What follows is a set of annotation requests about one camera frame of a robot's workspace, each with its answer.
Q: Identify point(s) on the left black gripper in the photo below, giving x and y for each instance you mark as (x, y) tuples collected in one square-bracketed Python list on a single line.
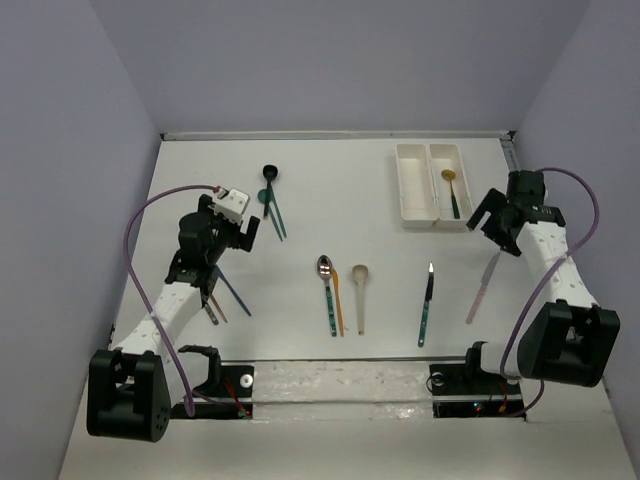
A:
[(239, 240)]

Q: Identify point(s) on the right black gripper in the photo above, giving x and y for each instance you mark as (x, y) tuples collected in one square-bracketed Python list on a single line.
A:
[(494, 203)]

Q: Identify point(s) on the teal plastic spoon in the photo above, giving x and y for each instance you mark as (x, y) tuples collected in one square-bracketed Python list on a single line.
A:
[(261, 198)]

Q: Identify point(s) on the gold spoon green handle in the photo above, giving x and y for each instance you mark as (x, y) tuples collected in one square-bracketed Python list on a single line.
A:
[(449, 176)]

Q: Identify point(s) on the black spoon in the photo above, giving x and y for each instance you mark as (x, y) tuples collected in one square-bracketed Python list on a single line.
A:
[(270, 173)]

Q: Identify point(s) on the steel knife green handle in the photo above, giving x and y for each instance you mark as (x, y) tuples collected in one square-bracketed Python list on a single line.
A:
[(426, 305)]

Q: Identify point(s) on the steel spoon green handle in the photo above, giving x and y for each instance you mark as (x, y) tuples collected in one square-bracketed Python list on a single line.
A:
[(324, 270)]

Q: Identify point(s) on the orange plastic knife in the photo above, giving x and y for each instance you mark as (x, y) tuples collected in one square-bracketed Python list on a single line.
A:
[(338, 306)]

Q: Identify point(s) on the beige wooden spoon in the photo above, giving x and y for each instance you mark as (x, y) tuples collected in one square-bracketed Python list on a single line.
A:
[(360, 274)]

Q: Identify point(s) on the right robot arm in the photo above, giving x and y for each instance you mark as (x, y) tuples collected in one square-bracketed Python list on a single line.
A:
[(562, 335)]

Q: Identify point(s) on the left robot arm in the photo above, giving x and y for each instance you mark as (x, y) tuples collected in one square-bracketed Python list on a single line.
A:
[(133, 386)]

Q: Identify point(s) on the blue plastic knife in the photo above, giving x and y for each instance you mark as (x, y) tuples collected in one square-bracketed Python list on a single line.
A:
[(233, 292)]

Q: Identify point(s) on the copper spoon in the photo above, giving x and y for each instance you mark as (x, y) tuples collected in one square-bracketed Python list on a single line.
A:
[(218, 308)]

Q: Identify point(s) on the teal plastic knife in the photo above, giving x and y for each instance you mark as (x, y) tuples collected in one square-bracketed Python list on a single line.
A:
[(279, 218)]

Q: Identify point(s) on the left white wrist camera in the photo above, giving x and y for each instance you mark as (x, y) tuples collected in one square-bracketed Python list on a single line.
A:
[(231, 204)]

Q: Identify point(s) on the steel knife dark handle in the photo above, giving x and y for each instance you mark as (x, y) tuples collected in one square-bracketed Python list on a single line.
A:
[(211, 314)]

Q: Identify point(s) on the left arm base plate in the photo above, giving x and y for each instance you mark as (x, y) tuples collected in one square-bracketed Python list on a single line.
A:
[(230, 399)]

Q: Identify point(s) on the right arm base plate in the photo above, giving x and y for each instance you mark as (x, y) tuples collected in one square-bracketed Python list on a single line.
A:
[(457, 394)]

